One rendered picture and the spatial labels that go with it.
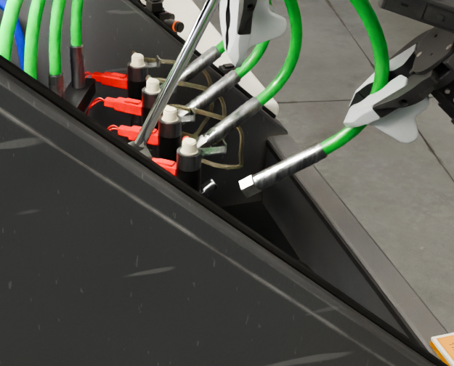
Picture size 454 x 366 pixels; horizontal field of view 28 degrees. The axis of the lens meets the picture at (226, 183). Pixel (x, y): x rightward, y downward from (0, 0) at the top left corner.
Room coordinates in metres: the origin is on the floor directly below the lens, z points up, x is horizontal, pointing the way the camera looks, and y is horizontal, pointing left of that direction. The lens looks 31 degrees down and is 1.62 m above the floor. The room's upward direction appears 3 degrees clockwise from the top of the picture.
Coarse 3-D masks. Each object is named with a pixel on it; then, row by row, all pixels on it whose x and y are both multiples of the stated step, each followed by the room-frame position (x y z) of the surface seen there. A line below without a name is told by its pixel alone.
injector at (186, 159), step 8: (200, 152) 0.88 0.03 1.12; (184, 160) 0.87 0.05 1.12; (192, 160) 0.87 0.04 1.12; (200, 160) 0.88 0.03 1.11; (184, 168) 0.87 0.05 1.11; (192, 168) 0.87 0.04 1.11; (200, 168) 0.88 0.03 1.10; (184, 176) 0.87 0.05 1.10; (192, 176) 0.87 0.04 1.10; (200, 176) 0.88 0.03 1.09; (192, 184) 0.87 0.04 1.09; (200, 184) 0.90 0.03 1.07; (208, 184) 0.89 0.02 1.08; (216, 184) 0.90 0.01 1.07; (200, 192) 0.88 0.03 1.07; (208, 192) 0.89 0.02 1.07
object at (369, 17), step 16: (16, 0) 0.81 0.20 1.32; (352, 0) 0.79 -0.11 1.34; (16, 16) 0.81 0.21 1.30; (368, 16) 0.79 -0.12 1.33; (0, 32) 0.81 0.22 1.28; (368, 32) 0.80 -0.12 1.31; (0, 48) 0.81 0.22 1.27; (384, 48) 0.79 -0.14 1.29; (384, 64) 0.79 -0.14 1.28; (384, 80) 0.79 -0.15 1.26; (352, 128) 0.79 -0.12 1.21; (336, 144) 0.79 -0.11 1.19
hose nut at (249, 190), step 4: (248, 176) 0.80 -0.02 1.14; (252, 176) 0.80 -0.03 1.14; (240, 180) 0.80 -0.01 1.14; (244, 180) 0.80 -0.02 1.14; (248, 180) 0.80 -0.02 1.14; (252, 180) 0.80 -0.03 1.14; (240, 184) 0.80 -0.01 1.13; (244, 184) 0.80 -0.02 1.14; (248, 184) 0.80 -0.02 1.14; (252, 184) 0.79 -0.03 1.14; (240, 188) 0.80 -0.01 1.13; (244, 188) 0.80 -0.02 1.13; (248, 188) 0.80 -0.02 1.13; (252, 188) 0.79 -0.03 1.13; (256, 188) 0.79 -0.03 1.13; (244, 192) 0.80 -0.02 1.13; (248, 192) 0.80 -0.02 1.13; (252, 192) 0.79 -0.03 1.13; (256, 192) 0.80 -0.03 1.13; (248, 196) 0.80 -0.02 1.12
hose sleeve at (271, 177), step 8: (320, 144) 0.80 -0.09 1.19; (296, 152) 0.81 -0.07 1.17; (304, 152) 0.80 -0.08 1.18; (312, 152) 0.79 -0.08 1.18; (320, 152) 0.79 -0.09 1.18; (288, 160) 0.80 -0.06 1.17; (296, 160) 0.80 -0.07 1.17; (304, 160) 0.79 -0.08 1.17; (312, 160) 0.79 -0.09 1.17; (264, 168) 0.81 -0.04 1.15; (272, 168) 0.80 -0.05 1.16; (280, 168) 0.80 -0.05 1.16; (288, 168) 0.79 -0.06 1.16; (296, 168) 0.79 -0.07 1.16; (256, 176) 0.80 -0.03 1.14; (264, 176) 0.80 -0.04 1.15; (272, 176) 0.79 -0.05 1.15; (280, 176) 0.79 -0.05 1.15; (256, 184) 0.80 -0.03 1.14; (264, 184) 0.80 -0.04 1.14; (272, 184) 0.80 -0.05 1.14
